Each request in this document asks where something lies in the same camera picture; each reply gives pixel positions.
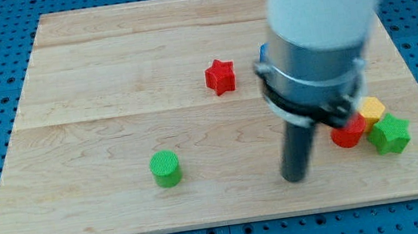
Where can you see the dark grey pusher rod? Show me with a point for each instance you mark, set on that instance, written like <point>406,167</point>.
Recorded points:
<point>297,144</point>

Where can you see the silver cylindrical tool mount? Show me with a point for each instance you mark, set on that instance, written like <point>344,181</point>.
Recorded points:
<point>304,84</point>

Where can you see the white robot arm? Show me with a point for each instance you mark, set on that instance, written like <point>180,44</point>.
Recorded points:
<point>321,23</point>

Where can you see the red cylinder block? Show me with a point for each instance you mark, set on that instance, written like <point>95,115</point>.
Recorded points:
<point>349,135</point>

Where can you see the blue block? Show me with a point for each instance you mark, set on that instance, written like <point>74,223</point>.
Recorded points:
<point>263,53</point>

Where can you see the yellow hexagon block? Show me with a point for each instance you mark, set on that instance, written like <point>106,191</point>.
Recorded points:
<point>371,109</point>

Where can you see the red star block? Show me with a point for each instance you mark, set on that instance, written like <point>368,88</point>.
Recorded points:
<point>220,77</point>

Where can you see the green star block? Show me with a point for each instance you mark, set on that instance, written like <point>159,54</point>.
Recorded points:
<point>390,134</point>

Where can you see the green cylinder block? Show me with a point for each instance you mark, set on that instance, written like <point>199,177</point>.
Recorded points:
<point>165,168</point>

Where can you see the wooden board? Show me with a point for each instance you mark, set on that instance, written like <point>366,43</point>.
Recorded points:
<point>106,88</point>

